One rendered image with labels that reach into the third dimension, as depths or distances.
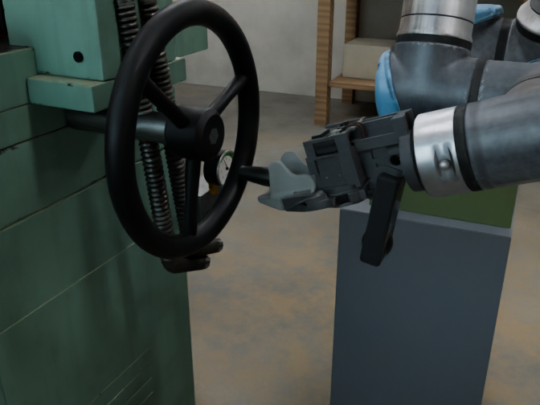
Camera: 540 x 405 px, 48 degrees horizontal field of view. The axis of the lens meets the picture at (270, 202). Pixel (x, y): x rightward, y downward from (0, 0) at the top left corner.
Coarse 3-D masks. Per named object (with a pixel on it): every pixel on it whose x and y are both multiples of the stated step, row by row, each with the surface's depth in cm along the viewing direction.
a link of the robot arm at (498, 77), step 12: (492, 60) 70; (492, 72) 68; (504, 72) 67; (516, 72) 67; (528, 72) 66; (480, 84) 68; (492, 84) 67; (504, 84) 67; (516, 84) 64; (480, 96) 67; (492, 96) 67
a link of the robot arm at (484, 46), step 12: (480, 12) 100; (492, 12) 101; (480, 24) 100; (492, 24) 101; (504, 24) 101; (480, 36) 101; (492, 36) 100; (504, 36) 100; (480, 48) 101; (492, 48) 100; (504, 48) 99
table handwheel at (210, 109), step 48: (192, 0) 63; (144, 48) 57; (240, 48) 73; (240, 96) 78; (192, 144) 66; (240, 144) 80; (192, 192) 70; (240, 192) 79; (144, 240) 62; (192, 240) 70
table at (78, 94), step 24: (0, 48) 67; (24, 48) 67; (192, 48) 97; (0, 72) 65; (24, 72) 68; (0, 96) 65; (24, 96) 68; (48, 96) 67; (72, 96) 66; (96, 96) 65
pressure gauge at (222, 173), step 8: (224, 152) 99; (232, 152) 101; (216, 160) 98; (224, 160) 100; (208, 168) 99; (216, 168) 98; (224, 168) 100; (208, 176) 99; (216, 176) 98; (224, 176) 101; (208, 184) 103; (216, 184) 100; (216, 192) 103
